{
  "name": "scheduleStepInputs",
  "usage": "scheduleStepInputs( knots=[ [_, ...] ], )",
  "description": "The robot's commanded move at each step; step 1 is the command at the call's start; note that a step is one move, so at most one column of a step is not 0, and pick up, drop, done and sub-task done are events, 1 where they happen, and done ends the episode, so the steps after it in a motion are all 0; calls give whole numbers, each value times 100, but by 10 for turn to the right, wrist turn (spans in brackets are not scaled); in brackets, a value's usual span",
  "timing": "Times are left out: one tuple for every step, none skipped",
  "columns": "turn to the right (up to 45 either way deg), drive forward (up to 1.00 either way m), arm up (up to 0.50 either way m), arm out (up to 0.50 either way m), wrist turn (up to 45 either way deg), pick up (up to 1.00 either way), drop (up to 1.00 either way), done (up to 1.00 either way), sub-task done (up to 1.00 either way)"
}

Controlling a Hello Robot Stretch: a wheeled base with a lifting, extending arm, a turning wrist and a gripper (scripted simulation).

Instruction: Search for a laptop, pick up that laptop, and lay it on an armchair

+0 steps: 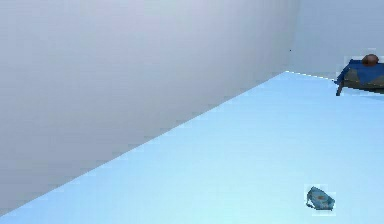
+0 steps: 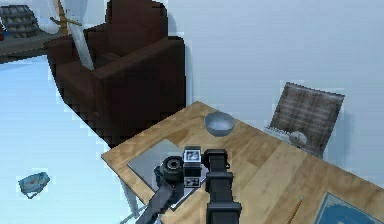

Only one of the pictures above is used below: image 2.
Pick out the wooden table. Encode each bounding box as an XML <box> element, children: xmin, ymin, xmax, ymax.
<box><xmin>101</xmin><ymin>100</ymin><xmax>384</xmax><ymax>224</ymax></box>

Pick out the grey bowl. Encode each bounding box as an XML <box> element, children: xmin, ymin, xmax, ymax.
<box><xmin>203</xmin><ymin>111</ymin><xmax>236</xmax><ymax>138</ymax></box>

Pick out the dark grey rack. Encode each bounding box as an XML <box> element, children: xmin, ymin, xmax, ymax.
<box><xmin>0</xmin><ymin>4</ymin><xmax>40</xmax><ymax>38</ymax></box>

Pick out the blue box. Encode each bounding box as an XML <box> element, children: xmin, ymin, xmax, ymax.
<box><xmin>17</xmin><ymin>171</ymin><xmax>52</xmax><ymax>200</ymax></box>

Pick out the blue book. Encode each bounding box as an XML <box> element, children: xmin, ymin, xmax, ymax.
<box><xmin>313</xmin><ymin>191</ymin><xmax>384</xmax><ymax>224</ymax></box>

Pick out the closed grey laptop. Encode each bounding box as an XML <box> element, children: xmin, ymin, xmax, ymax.
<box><xmin>126</xmin><ymin>138</ymin><xmax>210</xmax><ymax>212</ymax></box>

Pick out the dark grey desk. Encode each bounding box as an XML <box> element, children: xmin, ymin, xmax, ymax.
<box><xmin>0</xmin><ymin>30</ymin><xmax>66</xmax><ymax>65</ymax></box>

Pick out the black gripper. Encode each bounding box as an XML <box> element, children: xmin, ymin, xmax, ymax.
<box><xmin>135</xmin><ymin>155</ymin><xmax>185</xmax><ymax>224</ymax></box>

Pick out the dark brown armchair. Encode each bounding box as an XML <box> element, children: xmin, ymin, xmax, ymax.
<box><xmin>46</xmin><ymin>0</ymin><xmax>188</xmax><ymax>149</ymax></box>

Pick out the wooden pencil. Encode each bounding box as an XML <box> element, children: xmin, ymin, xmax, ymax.
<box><xmin>285</xmin><ymin>195</ymin><xmax>305</xmax><ymax>224</ymax></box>

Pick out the white round lump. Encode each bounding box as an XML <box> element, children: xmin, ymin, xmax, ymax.
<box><xmin>288</xmin><ymin>130</ymin><xmax>309</xmax><ymax>147</ymax></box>

